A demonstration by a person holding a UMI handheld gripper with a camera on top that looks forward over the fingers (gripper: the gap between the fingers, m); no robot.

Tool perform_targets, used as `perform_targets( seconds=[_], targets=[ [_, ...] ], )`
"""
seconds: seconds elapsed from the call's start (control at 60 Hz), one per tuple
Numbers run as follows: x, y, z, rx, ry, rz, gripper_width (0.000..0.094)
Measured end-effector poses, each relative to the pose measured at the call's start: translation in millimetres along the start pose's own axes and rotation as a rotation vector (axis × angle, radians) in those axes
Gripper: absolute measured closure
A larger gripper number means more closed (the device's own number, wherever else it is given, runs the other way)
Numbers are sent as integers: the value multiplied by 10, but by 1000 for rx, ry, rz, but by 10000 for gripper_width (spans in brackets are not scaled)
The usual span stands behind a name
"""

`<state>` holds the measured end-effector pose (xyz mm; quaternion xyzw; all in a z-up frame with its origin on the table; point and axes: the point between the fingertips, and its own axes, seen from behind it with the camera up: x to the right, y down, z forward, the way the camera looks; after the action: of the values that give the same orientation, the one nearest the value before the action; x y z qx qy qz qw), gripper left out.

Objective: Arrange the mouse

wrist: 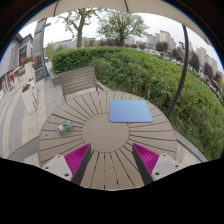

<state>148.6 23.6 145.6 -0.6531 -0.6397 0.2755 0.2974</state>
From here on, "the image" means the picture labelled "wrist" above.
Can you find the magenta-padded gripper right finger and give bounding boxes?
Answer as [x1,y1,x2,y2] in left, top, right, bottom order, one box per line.
[131,143,183,186]

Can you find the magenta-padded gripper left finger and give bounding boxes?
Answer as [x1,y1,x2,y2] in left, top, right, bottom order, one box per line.
[41,143,92,187]

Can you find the transparent teal computer mouse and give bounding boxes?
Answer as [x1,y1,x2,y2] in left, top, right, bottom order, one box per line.
[57,120,75,136]

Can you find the blue rectangular mouse pad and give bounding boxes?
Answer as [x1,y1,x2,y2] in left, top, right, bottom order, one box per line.
[108,98,154,124]

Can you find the slatted grey-brown patio chair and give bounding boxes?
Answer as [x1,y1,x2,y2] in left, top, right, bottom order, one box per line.
[58,65,108,103]

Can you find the curved black parasol pole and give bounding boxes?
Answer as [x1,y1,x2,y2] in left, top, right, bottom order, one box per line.
[165,24,190,120]

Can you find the tall white planter with greenery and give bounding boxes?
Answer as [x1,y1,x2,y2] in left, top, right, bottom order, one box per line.
[21,57,36,83]

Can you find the grey building with red storefront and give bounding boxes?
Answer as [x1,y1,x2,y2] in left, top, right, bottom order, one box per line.
[0,32,34,98]

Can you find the distant beige apartment buildings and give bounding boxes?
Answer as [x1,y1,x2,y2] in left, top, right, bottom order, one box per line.
[124,29,224,81]

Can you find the tall grey sign pillar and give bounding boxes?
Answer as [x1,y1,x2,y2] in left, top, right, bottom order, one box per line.
[32,18,52,82]

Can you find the thin-leaved bare-trunk tree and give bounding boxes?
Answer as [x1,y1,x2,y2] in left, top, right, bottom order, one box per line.
[58,8,102,50]

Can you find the round leafy green tree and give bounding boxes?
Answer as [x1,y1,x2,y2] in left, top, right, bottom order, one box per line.
[96,9,150,46]

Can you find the beige parasol canopy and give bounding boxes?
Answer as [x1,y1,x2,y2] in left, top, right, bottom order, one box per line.
[24,0,213,46]

